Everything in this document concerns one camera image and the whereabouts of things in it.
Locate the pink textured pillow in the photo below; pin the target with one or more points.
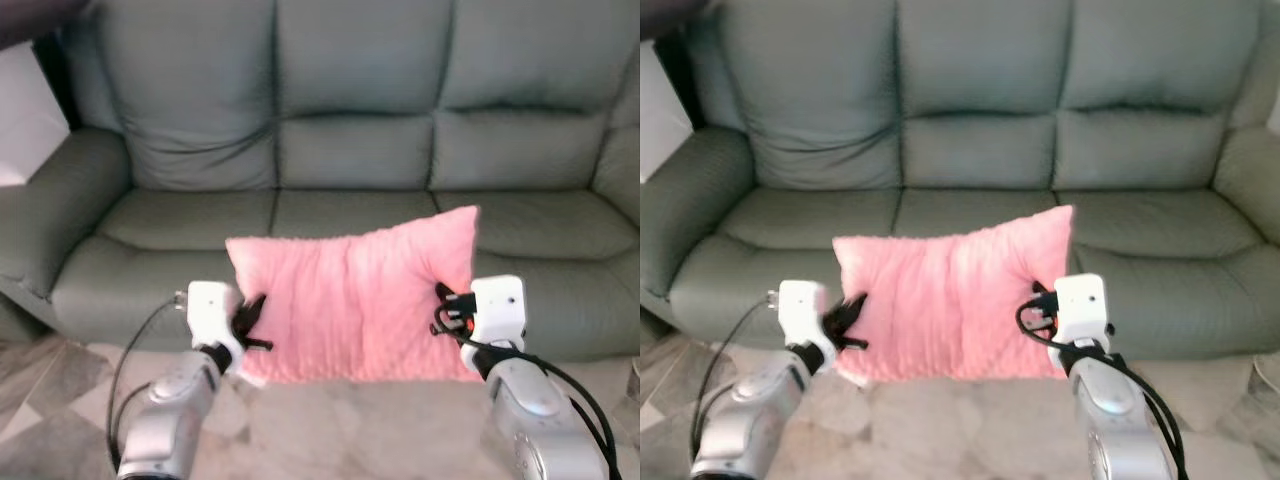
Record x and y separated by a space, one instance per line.
350 300
950 300

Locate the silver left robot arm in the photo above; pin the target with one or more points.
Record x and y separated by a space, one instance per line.
745 415
170 410

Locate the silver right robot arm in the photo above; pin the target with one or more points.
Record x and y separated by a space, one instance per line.
540 410
1115 410

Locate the green leather sofa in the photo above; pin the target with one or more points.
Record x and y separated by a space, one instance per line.
350 150
980 150

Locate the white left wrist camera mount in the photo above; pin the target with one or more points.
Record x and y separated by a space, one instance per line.
210 310
798 310

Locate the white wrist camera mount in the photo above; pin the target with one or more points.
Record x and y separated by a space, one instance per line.
210 310
1082 302
798 310
500 305

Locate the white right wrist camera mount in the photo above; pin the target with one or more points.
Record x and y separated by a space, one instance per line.
1082 302
500 305

